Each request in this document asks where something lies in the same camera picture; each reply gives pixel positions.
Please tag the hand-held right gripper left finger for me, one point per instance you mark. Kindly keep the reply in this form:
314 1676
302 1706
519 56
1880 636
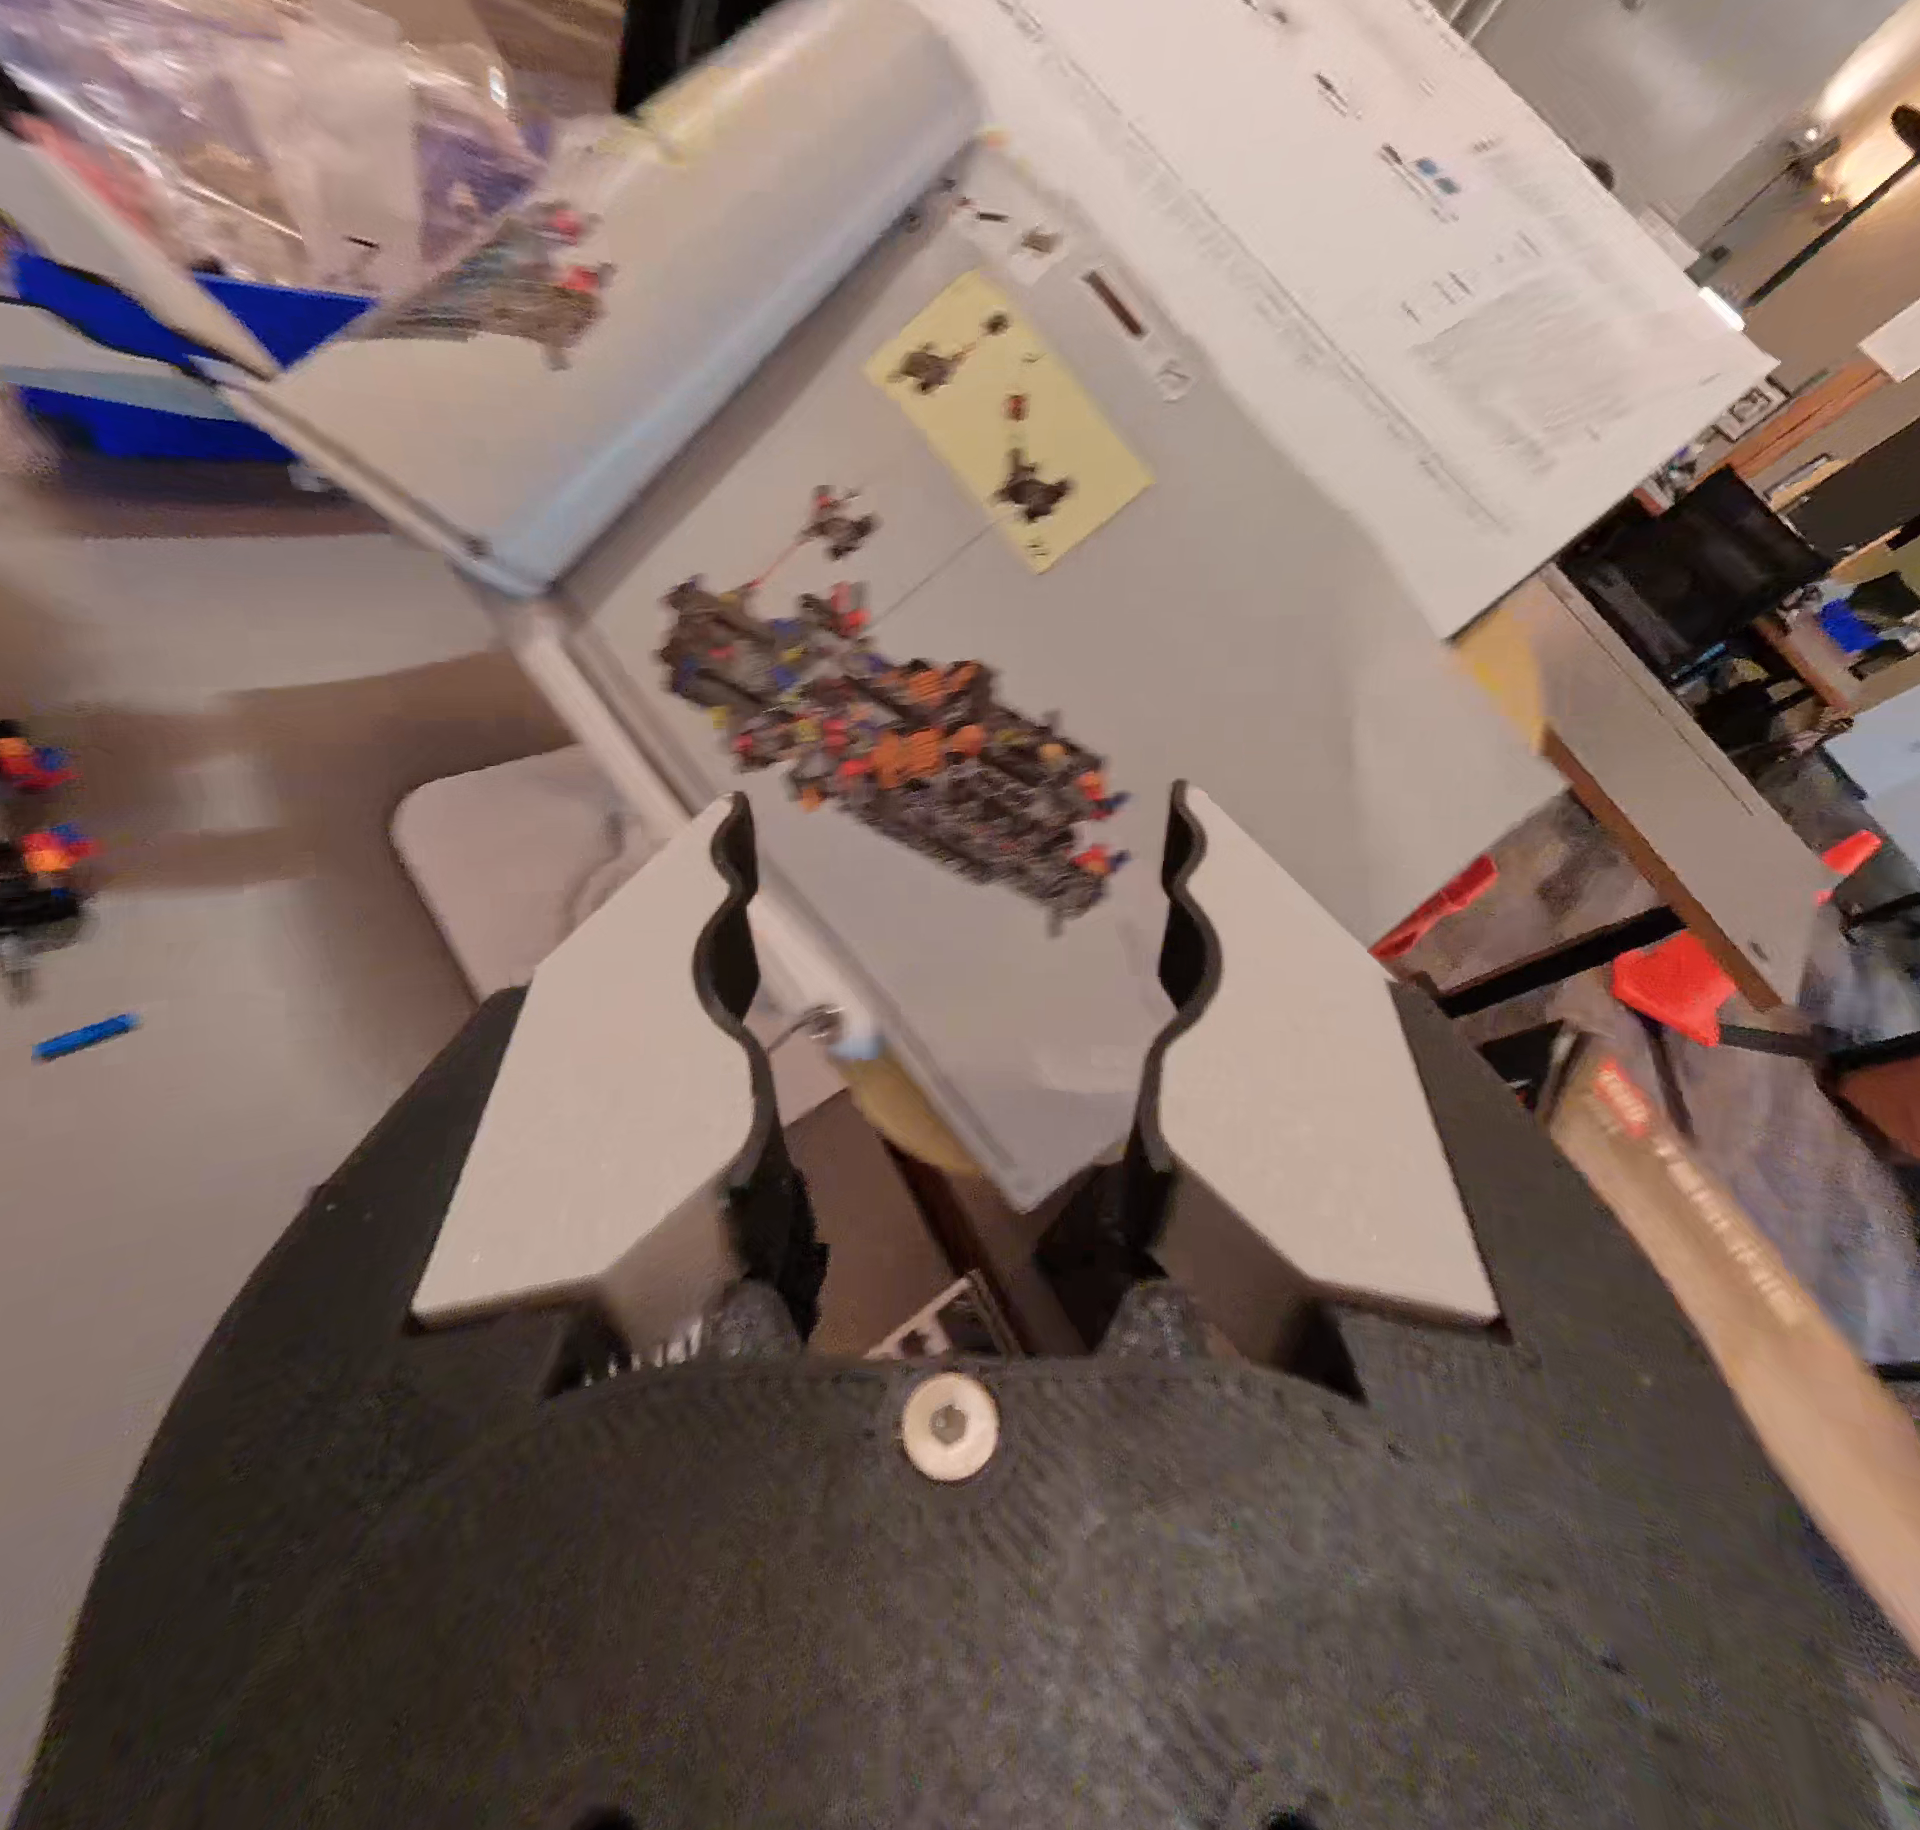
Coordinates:
601 1108

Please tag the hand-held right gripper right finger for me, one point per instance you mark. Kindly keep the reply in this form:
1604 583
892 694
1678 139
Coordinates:
1304 1108

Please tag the lego instruction booklet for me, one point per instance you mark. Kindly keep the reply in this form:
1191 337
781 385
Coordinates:
1277 629

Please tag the black orange lego car model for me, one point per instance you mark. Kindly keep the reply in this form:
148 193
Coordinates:
38 808

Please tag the blue lego pin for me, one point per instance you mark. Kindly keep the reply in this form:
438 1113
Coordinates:
83 1034

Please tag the red bar clamp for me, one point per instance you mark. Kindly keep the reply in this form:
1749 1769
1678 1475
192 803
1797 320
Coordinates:
1439 907
1673 983

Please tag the white plastic seat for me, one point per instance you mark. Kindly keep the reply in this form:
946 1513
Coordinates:
496 839

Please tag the yellow round object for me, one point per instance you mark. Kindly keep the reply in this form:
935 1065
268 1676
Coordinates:
915 1117

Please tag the wooden board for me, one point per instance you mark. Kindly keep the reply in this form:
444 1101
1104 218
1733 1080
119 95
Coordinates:
1726 1334

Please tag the grey desk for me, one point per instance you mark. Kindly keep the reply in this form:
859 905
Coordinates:
1649 765

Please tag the black monitor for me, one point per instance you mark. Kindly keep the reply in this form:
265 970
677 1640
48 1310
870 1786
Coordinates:
1696 569

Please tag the blue plastic bin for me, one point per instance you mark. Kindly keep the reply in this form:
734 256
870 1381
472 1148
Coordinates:
148 420

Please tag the white printed paper sheet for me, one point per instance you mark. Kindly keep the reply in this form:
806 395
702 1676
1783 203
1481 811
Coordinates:
1277 132

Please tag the pile of clear plastic bags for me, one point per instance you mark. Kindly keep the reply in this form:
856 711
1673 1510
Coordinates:
226 91

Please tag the framed wall picture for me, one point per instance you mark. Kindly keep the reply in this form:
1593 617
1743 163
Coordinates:
1751 408

